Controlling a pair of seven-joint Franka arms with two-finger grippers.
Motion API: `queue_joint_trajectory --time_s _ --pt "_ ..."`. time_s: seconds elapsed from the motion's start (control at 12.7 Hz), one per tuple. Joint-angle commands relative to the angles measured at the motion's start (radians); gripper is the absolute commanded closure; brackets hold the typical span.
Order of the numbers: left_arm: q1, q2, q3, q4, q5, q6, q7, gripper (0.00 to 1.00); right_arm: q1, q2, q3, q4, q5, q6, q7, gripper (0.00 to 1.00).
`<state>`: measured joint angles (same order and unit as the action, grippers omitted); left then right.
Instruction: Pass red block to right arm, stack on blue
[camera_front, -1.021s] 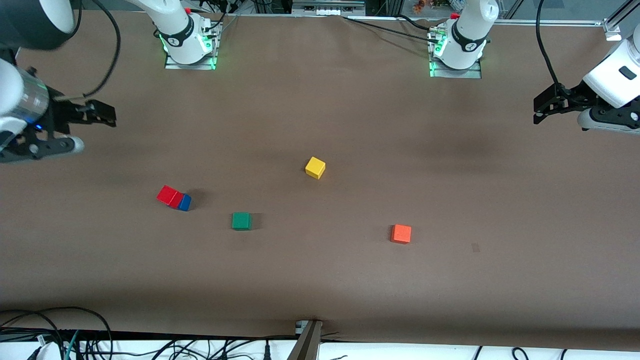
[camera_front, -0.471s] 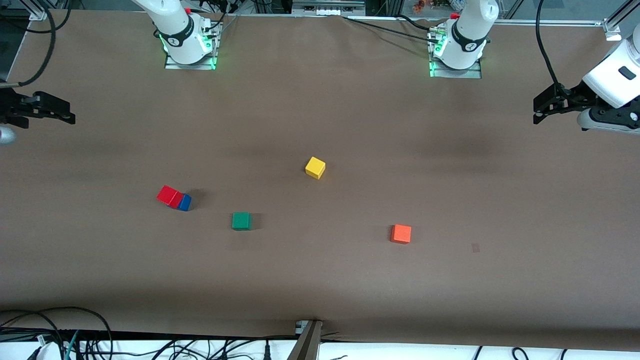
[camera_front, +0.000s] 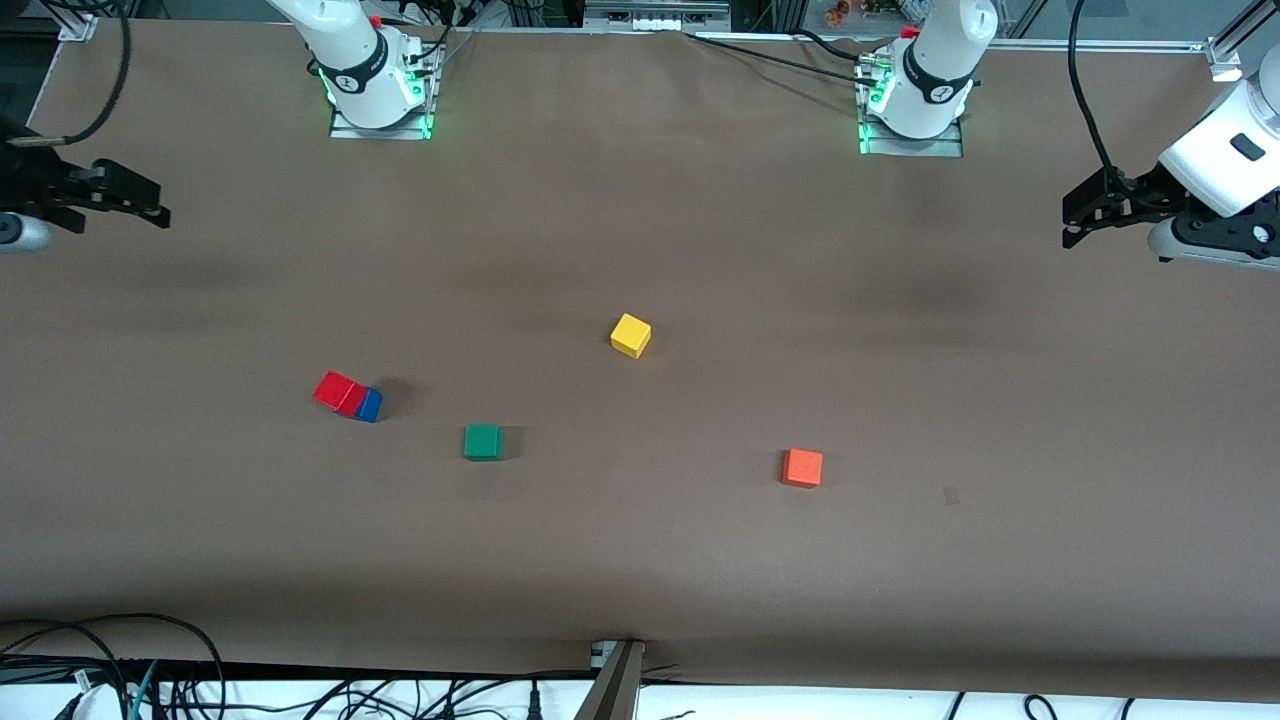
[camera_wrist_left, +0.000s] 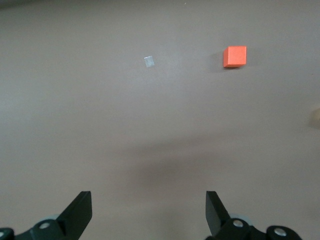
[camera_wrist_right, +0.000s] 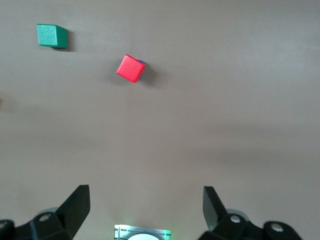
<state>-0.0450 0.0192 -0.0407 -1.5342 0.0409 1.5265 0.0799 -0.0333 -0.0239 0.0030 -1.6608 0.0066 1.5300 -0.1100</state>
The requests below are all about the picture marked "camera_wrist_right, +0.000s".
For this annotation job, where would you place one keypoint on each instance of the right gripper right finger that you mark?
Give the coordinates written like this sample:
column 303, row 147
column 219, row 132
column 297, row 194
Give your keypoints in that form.
column 215, row 212

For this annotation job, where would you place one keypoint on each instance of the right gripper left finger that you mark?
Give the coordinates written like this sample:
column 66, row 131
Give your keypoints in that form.
column 72, row 212

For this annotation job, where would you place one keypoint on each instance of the red wooden block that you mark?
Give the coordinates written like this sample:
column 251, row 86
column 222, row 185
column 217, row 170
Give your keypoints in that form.
column 130, row 68

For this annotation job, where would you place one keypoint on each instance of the blue wooden block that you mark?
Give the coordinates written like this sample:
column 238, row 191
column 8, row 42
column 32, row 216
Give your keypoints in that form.
column 141, row 61

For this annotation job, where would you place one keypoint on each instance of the green wooden block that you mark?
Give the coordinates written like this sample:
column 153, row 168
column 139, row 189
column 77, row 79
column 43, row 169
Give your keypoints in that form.
column 50, row 35

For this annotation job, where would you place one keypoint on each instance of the brown table cover sheet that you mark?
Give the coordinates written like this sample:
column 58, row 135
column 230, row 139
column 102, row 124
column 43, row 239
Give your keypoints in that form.
column 200, row 112

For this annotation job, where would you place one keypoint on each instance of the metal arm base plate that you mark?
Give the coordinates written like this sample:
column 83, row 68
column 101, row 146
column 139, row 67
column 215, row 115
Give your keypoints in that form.
column 120, row 232

